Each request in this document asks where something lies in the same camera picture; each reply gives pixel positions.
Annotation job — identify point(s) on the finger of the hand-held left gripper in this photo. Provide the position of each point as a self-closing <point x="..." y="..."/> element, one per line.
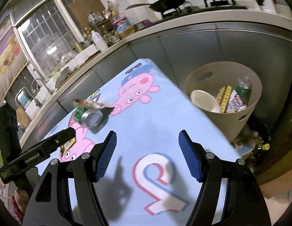
<point x="62" y="137"/>

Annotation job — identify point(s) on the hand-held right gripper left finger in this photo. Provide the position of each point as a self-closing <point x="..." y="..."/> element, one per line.
<point x="106" y="156"/>

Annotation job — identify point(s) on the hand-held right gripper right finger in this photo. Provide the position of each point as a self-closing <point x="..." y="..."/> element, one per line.
<point x="189" y="156"/>

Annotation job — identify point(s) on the yellow snack wrapper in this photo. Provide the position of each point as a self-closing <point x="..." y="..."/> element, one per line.
<point x="69" y="144"/>

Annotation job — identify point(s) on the crushed green can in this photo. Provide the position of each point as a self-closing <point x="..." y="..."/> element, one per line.
<point x="91" y="119"/>

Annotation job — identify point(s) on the plastic wrapper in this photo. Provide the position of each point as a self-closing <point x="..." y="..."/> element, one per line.
<point x="89" y="103"/>

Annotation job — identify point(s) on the beige trash bin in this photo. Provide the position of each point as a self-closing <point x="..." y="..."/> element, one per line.
<point x="230" y="127"/>

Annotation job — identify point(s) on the pink paper cup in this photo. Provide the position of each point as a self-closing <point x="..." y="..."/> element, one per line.
<point x="203" y="100"/>

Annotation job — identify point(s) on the yellow red cardboard box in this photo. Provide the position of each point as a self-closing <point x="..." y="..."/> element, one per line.
<point x="224" y="96"/>

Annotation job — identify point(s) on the blue milk carton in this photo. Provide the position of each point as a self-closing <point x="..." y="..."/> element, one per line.
<point x="235" y="102"/>

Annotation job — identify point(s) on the clear plastic tea bottle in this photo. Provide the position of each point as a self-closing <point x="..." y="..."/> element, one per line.
<point x="243" y="89"/>

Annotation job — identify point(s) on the person's left forearm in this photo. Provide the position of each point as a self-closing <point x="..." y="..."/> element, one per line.
<point x="21" y="199"/>

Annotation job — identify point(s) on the upright wooden cutting board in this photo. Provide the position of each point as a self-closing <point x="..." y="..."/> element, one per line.
<point x="22" y="117"/>

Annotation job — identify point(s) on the blue white plastic tub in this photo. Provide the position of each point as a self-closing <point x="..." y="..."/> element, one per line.
<point x="24" y="101"/>

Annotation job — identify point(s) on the blue pig print blanket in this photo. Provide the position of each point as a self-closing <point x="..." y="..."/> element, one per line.
<point x="148" y="122"/>

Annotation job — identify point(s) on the steel pot lid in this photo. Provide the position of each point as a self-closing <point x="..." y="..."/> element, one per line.
<point x="62" y="76"/>

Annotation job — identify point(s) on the floral printed curtain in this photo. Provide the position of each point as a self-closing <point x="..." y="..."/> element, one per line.
<point x="7" y="51"/>

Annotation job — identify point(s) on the row of condiment bottles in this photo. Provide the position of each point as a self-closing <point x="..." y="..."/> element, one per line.
<point x="84" y="40"/>

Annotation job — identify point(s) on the white plastic jug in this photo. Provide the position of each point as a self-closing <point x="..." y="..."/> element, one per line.
<point x="98" y="42"/>

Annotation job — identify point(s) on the barred window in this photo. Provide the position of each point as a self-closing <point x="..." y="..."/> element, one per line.
<point x="47" y="33"/>

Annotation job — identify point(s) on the grey kitchen cabinets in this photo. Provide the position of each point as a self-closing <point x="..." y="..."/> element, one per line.
<point x="183" y="47"/>

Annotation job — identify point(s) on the yellow cooking oil bottle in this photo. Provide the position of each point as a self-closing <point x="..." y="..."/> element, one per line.
<point x="123" y="26"/>

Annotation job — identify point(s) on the pile of food packets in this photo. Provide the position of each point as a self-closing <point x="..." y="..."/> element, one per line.
<point x="106" y="11"/>

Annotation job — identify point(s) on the purple cloth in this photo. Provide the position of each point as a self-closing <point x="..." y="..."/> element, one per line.
<point x="147" y="23"/>

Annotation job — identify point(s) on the gas stove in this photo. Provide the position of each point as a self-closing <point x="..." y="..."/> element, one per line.
<point x="207" y="8"/>

